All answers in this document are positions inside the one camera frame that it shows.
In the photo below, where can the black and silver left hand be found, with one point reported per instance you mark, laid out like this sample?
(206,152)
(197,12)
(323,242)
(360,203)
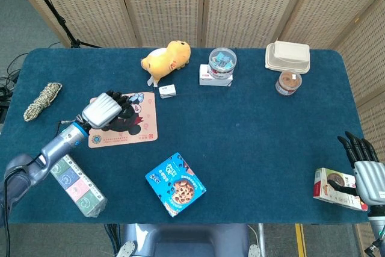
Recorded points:
(100,111)

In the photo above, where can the black and silver right hand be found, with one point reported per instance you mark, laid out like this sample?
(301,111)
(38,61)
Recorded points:
(370,181)

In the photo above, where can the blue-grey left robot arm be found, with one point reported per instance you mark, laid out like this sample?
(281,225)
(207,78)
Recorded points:
(57,145)

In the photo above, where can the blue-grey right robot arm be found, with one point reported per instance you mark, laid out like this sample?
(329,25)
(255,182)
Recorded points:
(377,227)

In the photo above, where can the pink cartoon mouse pad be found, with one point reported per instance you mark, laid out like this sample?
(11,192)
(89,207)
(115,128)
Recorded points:
(144,124)

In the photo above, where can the red and white food box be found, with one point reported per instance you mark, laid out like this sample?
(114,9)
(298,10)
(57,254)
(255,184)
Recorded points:
(322,184)

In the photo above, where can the small white box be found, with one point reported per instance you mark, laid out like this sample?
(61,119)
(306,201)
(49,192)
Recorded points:
(168,91)

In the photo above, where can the black tripod stand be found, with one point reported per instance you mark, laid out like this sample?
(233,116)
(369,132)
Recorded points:
(74,43)

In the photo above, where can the yellow plush toy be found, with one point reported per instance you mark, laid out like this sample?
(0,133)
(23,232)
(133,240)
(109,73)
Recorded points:
(164,60)

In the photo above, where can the blue cookie box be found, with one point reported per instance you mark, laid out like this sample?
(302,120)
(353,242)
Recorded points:
(177,184)

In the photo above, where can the white flat cardboard box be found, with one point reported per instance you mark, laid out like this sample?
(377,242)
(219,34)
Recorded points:
(210,82)

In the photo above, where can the silver table leg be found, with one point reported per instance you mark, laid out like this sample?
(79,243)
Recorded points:
(262,239)

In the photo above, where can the woven folding screen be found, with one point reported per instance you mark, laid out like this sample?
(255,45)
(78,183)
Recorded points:
(165,4)

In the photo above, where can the dark blue tablecloth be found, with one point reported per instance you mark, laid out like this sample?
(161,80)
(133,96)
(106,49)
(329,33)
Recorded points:
(225,133)

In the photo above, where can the clear jar with brown contents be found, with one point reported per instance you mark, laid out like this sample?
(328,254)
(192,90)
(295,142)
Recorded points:
(288,84)

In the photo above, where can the clear jar of binder clips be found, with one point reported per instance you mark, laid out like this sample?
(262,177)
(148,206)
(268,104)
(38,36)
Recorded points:
(222,61)

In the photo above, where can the white perforated robot plate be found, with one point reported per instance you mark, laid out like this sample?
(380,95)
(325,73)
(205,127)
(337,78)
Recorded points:
(254,251)
(126,249)

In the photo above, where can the beige takeout container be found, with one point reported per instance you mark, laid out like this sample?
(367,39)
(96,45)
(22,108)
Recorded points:
(288,55)

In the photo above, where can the blue-grey robot torso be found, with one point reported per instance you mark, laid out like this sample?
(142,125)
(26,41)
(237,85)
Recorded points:
(186,239)

